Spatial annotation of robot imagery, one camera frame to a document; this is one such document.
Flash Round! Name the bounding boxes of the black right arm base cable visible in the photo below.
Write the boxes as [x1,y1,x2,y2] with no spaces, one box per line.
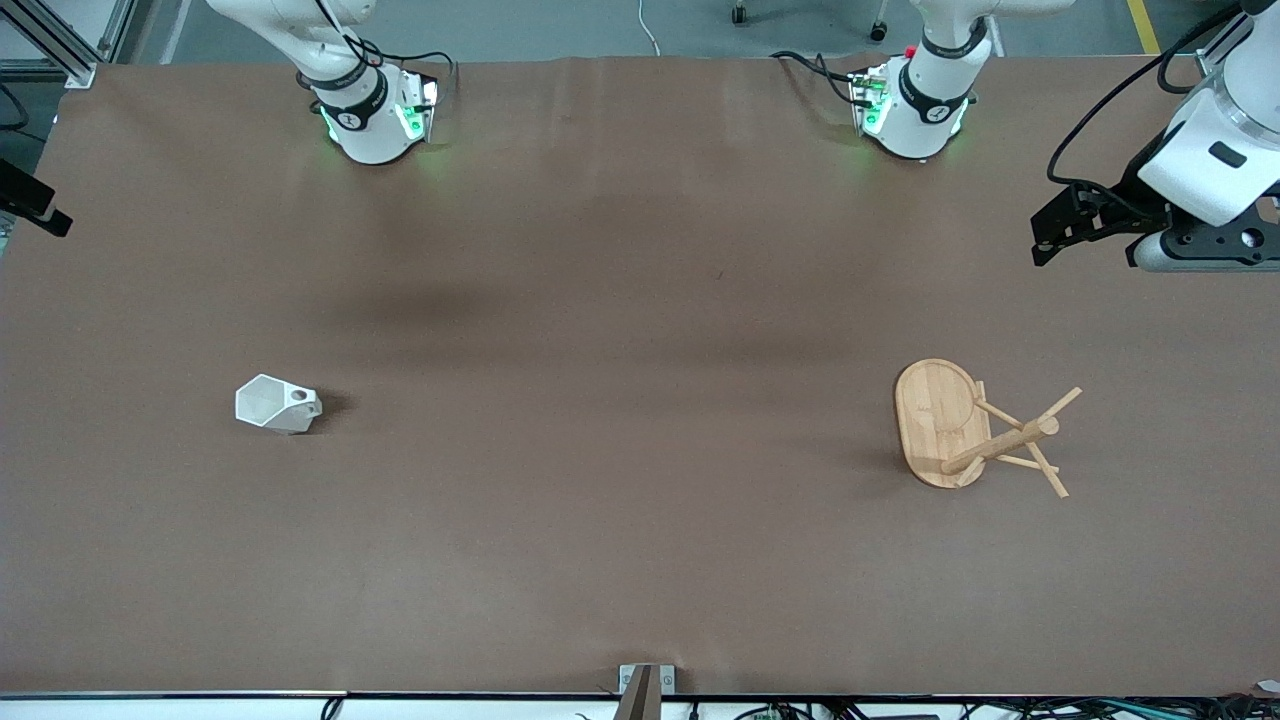
[296,0,457,106]

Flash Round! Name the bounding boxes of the aluminium frame profile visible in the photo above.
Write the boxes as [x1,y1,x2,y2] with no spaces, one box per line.
[1195,0,1263,77]
[0,0,137,89]

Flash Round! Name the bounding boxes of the black arm base cable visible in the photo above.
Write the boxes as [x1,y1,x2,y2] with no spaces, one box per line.
[770,50,863,107]
[296,0,457,106]

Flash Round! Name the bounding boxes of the white faceted cup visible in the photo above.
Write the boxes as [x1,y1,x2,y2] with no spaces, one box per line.
[235,374,324,435]

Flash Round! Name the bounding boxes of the black left arm base cable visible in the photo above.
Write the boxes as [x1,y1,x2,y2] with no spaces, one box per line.
[770,50,863,107]

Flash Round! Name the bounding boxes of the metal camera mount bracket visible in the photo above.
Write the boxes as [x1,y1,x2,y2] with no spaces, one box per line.
[612,664,677,720]

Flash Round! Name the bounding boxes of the teal cable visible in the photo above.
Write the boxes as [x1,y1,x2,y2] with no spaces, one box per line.
[1085,698,1280,720]

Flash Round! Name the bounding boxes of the brown paper table cover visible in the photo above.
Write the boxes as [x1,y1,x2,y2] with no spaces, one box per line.
[0,55,1280,698]

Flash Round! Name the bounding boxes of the wooden cup rack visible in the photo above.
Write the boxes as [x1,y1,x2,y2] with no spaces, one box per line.
[893,358,1084,499]

